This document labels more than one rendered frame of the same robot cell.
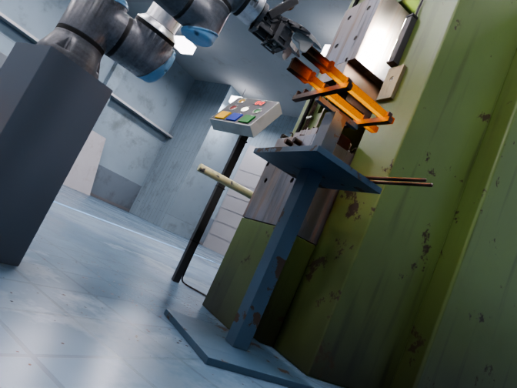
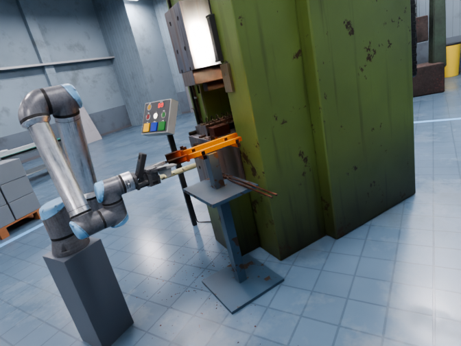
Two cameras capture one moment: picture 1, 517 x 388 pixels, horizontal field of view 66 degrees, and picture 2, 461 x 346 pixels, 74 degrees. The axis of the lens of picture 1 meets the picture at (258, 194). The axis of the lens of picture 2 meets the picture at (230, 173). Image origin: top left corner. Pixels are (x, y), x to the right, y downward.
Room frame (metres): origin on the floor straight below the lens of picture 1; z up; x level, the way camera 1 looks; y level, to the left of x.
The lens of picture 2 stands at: (-0.32, -0.25, 1.31)
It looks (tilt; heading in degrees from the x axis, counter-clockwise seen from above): 18 degrees down; 1
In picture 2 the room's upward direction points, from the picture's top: 13 degrees counter-clockwise
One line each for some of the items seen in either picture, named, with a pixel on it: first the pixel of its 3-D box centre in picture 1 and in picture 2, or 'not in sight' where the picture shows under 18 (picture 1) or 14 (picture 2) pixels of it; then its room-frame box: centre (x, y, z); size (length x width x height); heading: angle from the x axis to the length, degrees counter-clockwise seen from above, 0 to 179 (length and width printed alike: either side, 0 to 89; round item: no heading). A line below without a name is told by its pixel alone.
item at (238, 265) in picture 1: (285, 289); (249, 209); (1.95, -0.31, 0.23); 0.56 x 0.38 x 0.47; 116
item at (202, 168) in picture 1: (233, 185); (184, 169); (2.18, 0.15, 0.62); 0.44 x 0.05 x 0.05; 116
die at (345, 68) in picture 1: (359, 95); (215, 73); (2.00, -0.27, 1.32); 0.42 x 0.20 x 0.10; 116
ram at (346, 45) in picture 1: (382, 54); (209, 34); (1.96, -0.29, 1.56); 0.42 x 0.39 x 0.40; 116
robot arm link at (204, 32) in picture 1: (202, 18); (114, 212); (0.99, 0.33, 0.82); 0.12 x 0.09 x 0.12; 129
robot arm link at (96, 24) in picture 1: (97, 18); (60, 216); (1.21, 0.70, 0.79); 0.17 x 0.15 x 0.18; 129
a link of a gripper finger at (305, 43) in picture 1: (306, 44); (168, 171); (1.09, 0.05, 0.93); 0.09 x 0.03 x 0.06; 94
